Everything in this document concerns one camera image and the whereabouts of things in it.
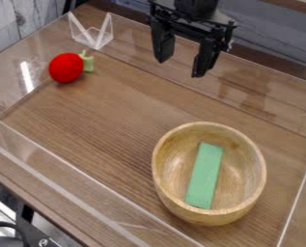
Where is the black table leg bracket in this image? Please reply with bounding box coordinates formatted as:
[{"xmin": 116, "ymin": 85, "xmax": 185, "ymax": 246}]
[{"xmin": 17, "ymin": 205, "xmax": 61, "ymax": 247}]

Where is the round wooden bowl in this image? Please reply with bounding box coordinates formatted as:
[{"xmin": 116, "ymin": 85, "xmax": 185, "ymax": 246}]
[{"xmin": 152, "ymin": 122, "xmax": 268, "ymax": 226}]

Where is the black cable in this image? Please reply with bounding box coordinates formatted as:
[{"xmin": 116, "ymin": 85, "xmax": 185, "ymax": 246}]
[{"xmin": 0, "ymin": 220, "xmax": 24, "ymax": 241}]

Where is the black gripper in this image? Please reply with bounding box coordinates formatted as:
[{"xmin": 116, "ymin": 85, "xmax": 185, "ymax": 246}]
[{"xmin": 149, "ymin": 0, "xmax": 238, "ymax": 77}]

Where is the green rectangular block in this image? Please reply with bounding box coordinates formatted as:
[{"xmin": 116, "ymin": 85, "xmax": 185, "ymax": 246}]
[{"xmin": 185, "ymin": 143, "xmax": 224, "ymax": 209}]

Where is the red plush strawberry toy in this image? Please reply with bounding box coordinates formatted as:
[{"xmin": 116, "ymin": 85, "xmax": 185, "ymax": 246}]
[{"xmin": 49, "ymin": 50, "xmax": 96, "ymax": 84}]

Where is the clear acrylic table barrier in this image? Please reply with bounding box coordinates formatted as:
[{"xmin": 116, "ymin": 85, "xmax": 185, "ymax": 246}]
[{"xmin": 0, "ymin": 7, "xmax": 306, "ymax": 247}]

